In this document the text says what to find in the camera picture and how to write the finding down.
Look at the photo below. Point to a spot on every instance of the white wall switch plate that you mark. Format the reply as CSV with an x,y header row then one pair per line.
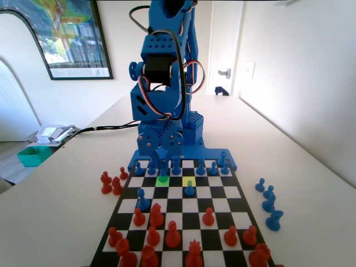
x,y
250,71

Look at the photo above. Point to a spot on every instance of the green plastic bin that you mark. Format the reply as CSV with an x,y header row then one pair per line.
x,y
30,159

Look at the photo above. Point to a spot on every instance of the red bishop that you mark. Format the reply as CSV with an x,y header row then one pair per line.
x,y
106,187
172,237

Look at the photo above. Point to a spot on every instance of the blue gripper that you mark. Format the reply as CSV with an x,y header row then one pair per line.
x,y
156,139

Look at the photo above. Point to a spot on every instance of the blue queen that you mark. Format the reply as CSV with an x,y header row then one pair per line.
x,y
162,169

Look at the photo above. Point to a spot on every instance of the red rook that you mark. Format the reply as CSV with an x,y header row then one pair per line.
x,y
259,257
125,256

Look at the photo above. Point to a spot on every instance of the blue pawn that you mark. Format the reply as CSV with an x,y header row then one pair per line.
x,y
224,169
189,191
268,193
212,169
138,170
260,187
150,170

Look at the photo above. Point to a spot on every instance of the blue bishop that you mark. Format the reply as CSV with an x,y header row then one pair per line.
x,y
200,169
142,204

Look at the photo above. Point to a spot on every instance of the black white chessboard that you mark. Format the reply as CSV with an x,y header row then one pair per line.
x,y
189,207

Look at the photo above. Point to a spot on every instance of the red pawn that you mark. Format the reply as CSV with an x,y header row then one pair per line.
x,y
249,237
153,239
208,219
230,239
123,175
139,219
114,239

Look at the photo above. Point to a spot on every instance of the red queen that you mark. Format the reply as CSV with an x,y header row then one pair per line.
x,y
193,257

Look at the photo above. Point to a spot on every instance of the small red object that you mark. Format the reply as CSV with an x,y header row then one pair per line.
x,y
279,265

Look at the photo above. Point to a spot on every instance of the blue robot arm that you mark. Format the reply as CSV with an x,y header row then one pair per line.
x,y
158,44

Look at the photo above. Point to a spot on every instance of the dark blue printed part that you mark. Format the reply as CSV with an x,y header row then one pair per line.
x,y
219,90

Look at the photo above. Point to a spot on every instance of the white arched panel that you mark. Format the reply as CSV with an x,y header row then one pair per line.
x,y
16,83

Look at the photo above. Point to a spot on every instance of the framed poster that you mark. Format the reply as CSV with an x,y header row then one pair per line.
x,y
78,41

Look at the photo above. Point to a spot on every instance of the white door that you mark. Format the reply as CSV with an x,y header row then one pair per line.
x,y
222,41

